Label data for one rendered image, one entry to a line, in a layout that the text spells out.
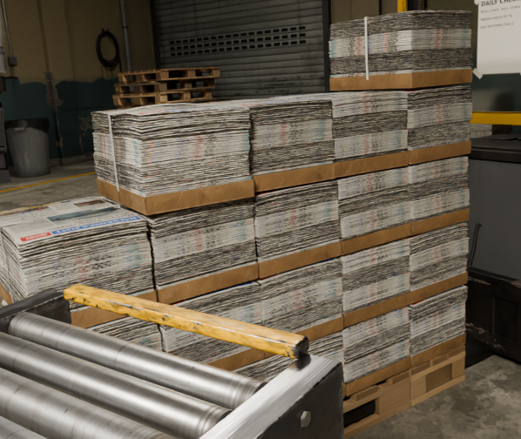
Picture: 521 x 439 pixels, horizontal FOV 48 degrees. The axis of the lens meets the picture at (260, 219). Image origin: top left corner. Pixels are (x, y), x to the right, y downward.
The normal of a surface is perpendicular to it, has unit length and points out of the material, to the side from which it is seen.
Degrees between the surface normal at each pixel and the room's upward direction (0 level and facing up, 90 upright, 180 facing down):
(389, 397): 90
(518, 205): 90
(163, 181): 90
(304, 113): 90
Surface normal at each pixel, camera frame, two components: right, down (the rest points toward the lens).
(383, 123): 0.52, 0.17
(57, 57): 0.82, 0.09
